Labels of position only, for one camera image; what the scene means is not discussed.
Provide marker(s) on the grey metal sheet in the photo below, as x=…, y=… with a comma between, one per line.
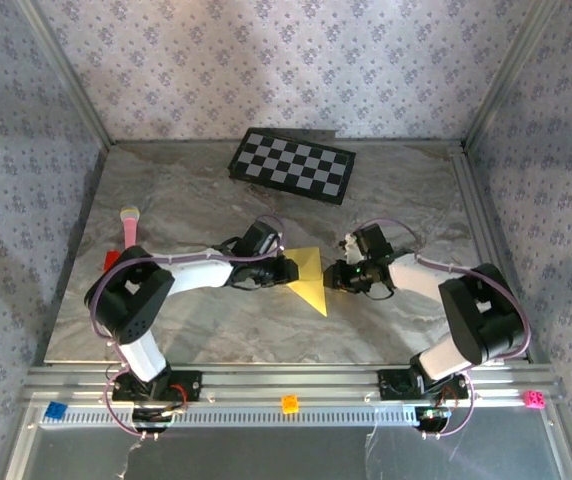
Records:
x=266, y=455

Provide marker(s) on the pink toy brick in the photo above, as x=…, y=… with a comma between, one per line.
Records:
x=535, y=399

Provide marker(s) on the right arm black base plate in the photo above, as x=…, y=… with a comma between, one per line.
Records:
x=391, y=385

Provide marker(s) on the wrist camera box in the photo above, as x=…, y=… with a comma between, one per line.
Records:
x=351, y=249
x=281, y=244

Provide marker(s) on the aluminium side rail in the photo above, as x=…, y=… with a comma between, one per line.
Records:
x=471, y=190

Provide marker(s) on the aluminium frame post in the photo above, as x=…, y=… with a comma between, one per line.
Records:
x=66, y=75
x=511, y=75

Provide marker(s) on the black grey checkerboard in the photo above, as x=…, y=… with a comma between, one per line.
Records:
x=291, y=167

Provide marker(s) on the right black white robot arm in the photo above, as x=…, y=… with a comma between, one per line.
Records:
x=476, y=310

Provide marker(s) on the yellow square paper sheet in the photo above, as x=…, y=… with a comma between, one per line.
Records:
x=311, y=285

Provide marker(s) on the red toy brick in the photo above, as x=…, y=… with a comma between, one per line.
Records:
x=111, y=260

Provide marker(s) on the blue toy brick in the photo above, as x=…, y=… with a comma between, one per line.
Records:
x=56, y=410

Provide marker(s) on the aluminium mounting rail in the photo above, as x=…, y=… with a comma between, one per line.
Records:
x=286, y=380

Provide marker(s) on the orange toy brick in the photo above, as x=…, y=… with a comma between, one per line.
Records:
x=290, y=404

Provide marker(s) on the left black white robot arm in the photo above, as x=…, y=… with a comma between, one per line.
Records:
x=131, y=300

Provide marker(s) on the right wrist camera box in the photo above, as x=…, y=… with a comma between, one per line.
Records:
x=351, y=249

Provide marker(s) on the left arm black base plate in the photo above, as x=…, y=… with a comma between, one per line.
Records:
x=191, y=385

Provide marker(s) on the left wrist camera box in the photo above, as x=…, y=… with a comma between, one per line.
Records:
x=281, y=244

